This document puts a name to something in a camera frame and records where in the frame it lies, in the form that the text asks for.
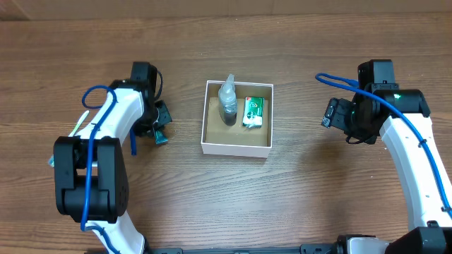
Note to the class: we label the green Dettol soap pack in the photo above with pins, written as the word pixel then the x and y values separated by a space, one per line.
pixel 253 112

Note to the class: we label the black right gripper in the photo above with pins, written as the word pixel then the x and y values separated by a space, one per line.
pixel 358 132

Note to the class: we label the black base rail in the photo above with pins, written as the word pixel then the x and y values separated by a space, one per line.
pixel 309 248

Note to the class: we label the pink cardboard box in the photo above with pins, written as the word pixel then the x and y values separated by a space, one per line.
pixel 217 138

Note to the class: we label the Colgate toothpaste tube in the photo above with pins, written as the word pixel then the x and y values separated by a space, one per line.
pixel 160 138

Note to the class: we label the clear foam pump bottle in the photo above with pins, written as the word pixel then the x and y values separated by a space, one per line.
pixel 228 101

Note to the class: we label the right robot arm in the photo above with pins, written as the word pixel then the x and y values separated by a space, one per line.
pixel 401 118

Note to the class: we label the blue disposable razor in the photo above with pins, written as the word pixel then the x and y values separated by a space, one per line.
pixel 132 138

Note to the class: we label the white green toothbrush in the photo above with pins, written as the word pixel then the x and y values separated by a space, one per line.
pixel 73 132

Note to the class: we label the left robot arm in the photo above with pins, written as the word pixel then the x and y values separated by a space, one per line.
pixel 91 184

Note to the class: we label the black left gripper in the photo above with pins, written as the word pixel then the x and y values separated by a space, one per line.
pixel 155 128

